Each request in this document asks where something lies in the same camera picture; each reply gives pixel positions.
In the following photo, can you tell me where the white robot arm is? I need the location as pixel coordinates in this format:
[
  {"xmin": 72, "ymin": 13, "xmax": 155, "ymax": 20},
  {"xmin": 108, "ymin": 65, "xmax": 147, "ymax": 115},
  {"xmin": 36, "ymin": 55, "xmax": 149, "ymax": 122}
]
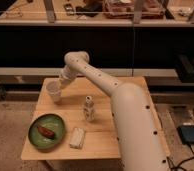
[{"xmin": 60, "ymin": 51, "xmax": 169, "ymax": 171}]

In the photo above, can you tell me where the black remote device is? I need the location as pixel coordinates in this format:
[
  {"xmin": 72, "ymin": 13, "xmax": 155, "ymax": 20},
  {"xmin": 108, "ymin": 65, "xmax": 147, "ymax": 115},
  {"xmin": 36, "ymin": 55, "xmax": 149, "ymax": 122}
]
[{"xmin": 63, "ymin": 3, "xmax": 75, "ymax": 16}]

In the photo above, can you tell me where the black power adapter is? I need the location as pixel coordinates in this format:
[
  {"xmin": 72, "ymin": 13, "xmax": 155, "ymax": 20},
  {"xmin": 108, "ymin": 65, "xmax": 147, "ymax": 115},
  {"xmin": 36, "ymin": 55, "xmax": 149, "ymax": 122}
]
[{"xmin": 177, "ymin": 125, "xmax": 194, "ymax": 144}]

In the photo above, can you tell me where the green ceramic bowl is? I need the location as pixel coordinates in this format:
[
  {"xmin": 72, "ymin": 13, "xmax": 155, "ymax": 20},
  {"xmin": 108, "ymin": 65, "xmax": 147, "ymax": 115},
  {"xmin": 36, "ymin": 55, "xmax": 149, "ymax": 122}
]
[{"xmin": 28, "ymin": 113, "xmax": 66, "ymax": 150}]

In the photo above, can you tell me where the white rectangular sponge block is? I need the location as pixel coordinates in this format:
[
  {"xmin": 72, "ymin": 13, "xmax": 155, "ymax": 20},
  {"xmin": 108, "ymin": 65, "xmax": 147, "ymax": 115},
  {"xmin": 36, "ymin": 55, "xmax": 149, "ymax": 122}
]
[{"xmin": 69, "ymin": 127, "xmax": 85, "ymax": 149}]

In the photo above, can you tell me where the red-brown food piece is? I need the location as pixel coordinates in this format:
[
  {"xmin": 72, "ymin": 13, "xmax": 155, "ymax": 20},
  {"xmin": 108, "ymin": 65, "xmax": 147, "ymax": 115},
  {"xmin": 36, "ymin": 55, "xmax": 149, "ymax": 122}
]
[{"xmin": 37, "ymin": 125, "xmax": 55, "ymax": 139}]

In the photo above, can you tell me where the patterned ceramic bottle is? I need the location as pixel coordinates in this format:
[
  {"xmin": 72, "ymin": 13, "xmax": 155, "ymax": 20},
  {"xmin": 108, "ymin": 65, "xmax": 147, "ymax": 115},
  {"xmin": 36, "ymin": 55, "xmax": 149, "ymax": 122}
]
[{"xmin": 83, "ymin": 96, "xmax": 95, "ymax": 122}]

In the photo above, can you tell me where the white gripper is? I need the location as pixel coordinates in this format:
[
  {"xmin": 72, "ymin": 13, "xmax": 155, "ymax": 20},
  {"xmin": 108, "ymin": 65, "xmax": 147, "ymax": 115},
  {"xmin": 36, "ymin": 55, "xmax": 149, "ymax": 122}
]
[{"xmin": 59, "ymin": 68, "xmax": 76, "ymax": 89}]

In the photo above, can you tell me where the plastic tray with items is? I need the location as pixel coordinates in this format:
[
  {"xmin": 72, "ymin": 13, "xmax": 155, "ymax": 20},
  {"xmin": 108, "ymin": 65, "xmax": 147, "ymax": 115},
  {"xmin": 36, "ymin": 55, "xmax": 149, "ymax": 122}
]
[{"xmin": 103, "ymin": 0, "xmax": 165, "ymax": 19}]

